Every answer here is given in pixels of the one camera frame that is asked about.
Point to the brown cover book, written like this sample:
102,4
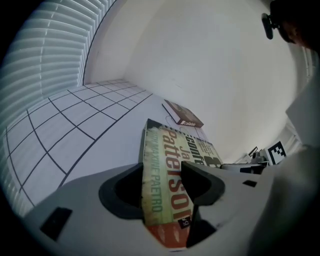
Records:
185,113

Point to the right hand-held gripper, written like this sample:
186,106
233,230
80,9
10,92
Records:
276,153

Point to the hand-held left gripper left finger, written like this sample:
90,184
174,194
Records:
110,195

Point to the black head camera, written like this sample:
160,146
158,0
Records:
268,27

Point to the white window blinds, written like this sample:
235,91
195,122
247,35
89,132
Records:
37,50

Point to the green cover book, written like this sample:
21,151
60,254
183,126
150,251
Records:
165,155

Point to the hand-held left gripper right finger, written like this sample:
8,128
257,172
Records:
212,185

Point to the person's head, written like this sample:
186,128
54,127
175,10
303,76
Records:
295,22

